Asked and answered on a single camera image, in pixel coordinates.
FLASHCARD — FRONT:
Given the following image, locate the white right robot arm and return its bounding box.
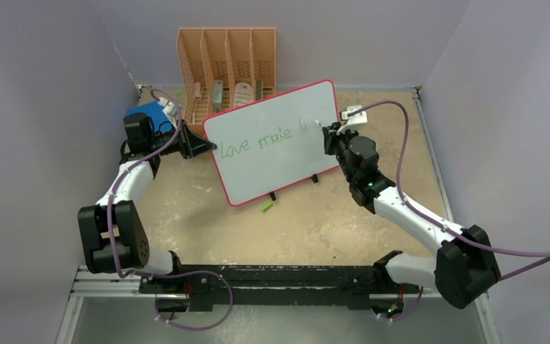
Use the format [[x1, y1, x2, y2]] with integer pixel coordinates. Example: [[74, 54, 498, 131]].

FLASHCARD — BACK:
[[321, 122, 502, 309]]

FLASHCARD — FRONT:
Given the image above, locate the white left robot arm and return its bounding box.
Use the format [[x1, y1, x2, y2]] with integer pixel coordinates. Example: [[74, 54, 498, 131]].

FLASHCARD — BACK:
[[77, 113, 217, 293]]

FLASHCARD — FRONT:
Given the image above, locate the pink-framed whiteboard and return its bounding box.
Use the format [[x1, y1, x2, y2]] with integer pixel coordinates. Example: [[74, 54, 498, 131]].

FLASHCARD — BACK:
[[202, 80, 339, 206]]

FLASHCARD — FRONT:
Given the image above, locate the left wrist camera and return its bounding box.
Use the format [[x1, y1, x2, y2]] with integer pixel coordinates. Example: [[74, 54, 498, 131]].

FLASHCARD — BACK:
[[158, 97, 178, 123]]

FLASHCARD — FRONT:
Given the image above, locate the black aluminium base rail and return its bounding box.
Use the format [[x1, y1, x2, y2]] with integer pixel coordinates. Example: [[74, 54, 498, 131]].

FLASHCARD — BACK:
[[68, 263, 489, 315]]

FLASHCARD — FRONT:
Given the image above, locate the green marker cap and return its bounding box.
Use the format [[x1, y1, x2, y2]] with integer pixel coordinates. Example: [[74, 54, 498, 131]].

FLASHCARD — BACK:
[[261, 202, 273, 212]]

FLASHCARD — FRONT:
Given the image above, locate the green whiteboard marker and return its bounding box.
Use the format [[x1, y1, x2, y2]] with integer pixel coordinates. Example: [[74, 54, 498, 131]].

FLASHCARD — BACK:
[[314, 120, 327, 128]]

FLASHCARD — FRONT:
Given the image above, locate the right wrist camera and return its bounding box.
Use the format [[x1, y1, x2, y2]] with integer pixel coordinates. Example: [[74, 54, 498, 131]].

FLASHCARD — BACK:
[[337, 105, 367, 135]]

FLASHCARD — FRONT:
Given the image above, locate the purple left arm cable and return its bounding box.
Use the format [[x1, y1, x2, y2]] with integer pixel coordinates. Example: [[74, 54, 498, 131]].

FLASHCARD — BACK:
[[106, 88, 233, 277]]

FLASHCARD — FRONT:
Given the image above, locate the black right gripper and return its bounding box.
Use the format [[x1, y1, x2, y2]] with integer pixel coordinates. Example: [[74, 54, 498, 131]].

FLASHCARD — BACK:
[[324, 123, 359, 183]]

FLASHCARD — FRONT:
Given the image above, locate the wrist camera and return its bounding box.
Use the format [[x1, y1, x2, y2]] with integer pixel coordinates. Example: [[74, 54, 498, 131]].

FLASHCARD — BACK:
[[337, 105, 367, 135], [158, 97, 178, 123]]

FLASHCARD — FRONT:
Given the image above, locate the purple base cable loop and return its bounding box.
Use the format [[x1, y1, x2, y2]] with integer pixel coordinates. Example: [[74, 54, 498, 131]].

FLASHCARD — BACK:
[[153, 270, 234, 333]]

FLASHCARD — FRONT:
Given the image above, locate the orange plastic file organizer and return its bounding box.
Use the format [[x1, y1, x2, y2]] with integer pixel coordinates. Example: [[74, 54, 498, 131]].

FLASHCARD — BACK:
[[176, 27, 277, 129]]

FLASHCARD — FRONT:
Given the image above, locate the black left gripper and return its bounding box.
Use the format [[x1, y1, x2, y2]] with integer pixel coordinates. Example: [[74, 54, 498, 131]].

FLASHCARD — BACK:
[[148, 120, 215, 160]]

